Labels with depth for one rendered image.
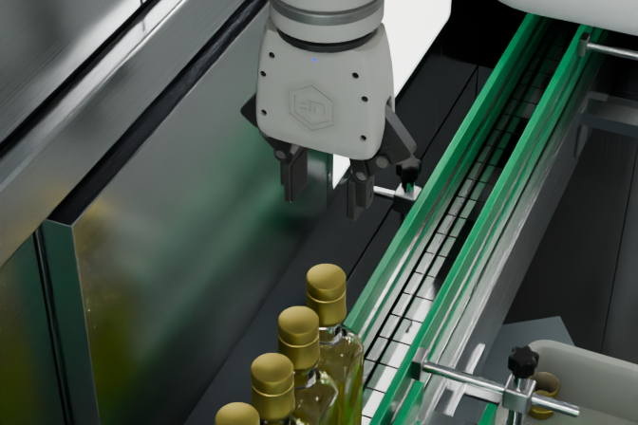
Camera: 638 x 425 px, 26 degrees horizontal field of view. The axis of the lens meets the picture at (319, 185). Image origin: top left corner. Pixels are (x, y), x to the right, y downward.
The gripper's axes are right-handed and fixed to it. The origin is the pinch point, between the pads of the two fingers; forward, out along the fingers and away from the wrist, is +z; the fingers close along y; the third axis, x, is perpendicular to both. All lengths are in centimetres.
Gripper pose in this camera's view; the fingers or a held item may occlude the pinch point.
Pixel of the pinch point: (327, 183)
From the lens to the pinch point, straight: 111.3
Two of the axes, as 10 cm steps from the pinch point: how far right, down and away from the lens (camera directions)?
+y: 9.1, 2.5, -3.2
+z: 0.0, 7.8, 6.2
